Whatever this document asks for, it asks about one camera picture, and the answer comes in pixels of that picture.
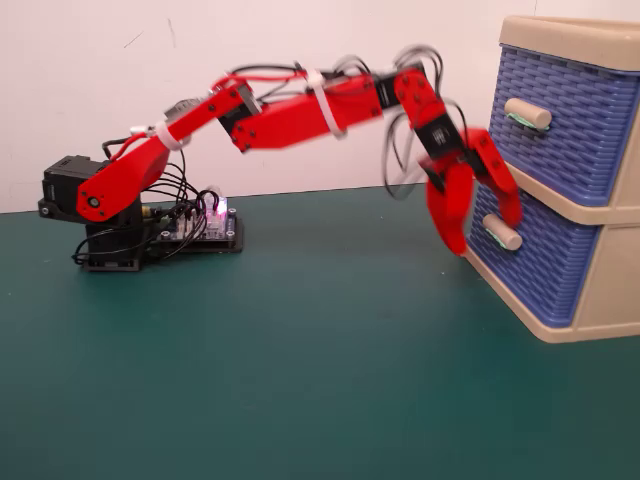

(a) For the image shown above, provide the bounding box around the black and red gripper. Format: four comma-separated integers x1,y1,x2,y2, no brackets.
413,112,524,257

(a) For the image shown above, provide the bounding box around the beige cylindrical drawer handle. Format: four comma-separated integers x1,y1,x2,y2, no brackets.
504,97,554,132
482,213,524,251

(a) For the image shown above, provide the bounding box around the blue woven drawer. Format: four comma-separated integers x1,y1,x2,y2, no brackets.
464,182,601,329
487,44,640,207

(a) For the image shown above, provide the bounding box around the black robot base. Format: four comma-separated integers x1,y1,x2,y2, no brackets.
37,155,146,274

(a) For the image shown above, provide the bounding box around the beige plastic drawer cabinet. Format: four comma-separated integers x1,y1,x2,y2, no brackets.
464,14,640,344

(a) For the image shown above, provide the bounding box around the white zip tie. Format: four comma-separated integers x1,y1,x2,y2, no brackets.
304,69,349,141
153,119,185,152

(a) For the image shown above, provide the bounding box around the green desk mat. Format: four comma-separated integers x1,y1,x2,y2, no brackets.
0,182,640,480

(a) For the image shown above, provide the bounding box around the black controller circuit board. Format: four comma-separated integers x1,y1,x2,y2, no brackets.
142,197,245,256

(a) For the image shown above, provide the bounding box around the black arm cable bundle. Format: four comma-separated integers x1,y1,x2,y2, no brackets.
102,43,471,202

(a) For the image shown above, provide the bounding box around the black base cable bundle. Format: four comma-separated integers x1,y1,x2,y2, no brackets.
71,148,214,267

